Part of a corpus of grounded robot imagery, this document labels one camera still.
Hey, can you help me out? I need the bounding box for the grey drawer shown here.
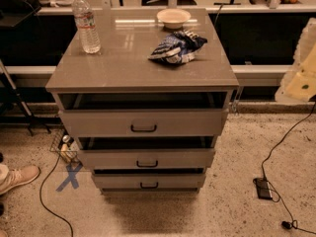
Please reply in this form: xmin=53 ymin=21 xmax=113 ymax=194
xmin=79 ymin=136 xmax=215 ymax=169
xmin=60 ymin=92 xmax=228 ymax=137
xmin=92 ymin=168 xmax=205 ymax=190

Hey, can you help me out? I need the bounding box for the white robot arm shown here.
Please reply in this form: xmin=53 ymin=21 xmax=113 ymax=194
xmin=275 ymin=18 xmax=316 ymax=103

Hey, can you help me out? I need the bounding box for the grey drawer cabinet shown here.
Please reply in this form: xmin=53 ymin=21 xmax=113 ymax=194
xmin=44 ymin=7 xmax=240 ymax=194

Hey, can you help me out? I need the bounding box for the blue white chip bag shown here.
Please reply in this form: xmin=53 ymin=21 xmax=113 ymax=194
xmin=148 ymin=30 xmax=207 ymax=64

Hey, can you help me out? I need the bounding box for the white paper bowl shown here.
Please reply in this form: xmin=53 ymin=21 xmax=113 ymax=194
xmin=157 ymin=9 xmax=191 ymax=30

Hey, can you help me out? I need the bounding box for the blue tape cross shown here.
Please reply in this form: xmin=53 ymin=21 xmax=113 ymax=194
xmin=56 ymin=163 xmax=82 ymax=192

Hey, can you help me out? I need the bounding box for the clear plastic water bottle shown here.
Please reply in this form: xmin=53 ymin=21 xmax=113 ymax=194
xmin=72 ymin=0 xmax=101 ymax=54

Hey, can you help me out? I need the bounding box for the black power adapter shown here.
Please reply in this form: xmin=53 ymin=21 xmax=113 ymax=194
xmin=253 ymin=178 xmax=273 ymax=200

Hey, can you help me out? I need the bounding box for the black tripod stand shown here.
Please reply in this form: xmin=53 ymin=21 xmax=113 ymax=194
xmin=0 ymin=59 xmax=50 ymax=135

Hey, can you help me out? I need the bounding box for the tan shoe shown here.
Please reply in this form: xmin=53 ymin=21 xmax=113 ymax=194
xmin=0 ymin=164 xmax=40 ymax=195

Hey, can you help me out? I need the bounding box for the wire basket with items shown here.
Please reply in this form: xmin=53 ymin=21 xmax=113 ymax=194
xmin=49 ymin=128 xmax=80 ymax=164

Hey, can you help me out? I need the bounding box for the black floor cable left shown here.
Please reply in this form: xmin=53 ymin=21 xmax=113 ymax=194
xmin=39 ymin=153 xmax=75 ymax=237

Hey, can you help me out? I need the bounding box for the black floor cable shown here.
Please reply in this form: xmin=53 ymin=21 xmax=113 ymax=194
xmin=260 ymin=102 xmax=316 ymax=235
xmin=39 ymin=153 xmax=75 ymax=237

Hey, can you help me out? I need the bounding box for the black floor cable right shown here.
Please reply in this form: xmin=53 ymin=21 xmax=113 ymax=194
xmin=260 ymin=102 xmax=316 ymax=235

